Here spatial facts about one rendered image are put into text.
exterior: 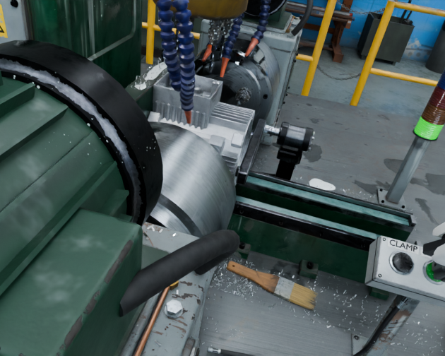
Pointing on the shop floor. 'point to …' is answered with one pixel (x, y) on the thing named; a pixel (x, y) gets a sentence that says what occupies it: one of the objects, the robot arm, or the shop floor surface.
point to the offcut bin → (393, 37)
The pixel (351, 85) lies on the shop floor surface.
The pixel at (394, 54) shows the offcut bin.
